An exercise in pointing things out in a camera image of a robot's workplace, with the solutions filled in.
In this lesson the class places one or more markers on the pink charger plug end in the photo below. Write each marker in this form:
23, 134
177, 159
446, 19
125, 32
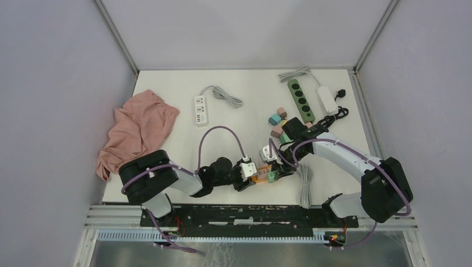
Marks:
281, 112

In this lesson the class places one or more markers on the black mounting base plate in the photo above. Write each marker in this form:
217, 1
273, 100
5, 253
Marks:
252, 221

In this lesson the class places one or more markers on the orange power strip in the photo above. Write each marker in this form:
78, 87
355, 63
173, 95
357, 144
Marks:
254, 178

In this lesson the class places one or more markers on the green power strip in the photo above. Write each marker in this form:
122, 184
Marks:
300, 100

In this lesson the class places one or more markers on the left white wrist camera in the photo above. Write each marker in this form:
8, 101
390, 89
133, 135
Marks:
248, 168

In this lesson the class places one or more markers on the pink charger plug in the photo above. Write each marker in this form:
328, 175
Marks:
276, 131

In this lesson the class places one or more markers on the teal usb charger plug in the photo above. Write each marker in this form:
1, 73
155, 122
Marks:
274, 120

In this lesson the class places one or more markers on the pink cloth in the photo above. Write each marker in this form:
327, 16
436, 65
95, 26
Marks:
141, 126

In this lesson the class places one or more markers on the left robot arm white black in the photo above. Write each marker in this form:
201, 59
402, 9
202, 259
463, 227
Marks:
145, 179

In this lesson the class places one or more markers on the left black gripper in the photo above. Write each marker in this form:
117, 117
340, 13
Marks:
241, 185

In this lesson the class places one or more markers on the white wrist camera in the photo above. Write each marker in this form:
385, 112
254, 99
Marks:
248, 168
268, 154

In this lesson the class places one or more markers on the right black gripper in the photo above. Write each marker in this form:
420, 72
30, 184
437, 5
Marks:
283, 170

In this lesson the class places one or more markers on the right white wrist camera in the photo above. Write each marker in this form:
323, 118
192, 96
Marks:
268, 154

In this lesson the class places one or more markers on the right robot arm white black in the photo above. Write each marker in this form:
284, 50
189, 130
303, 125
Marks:
385, 191

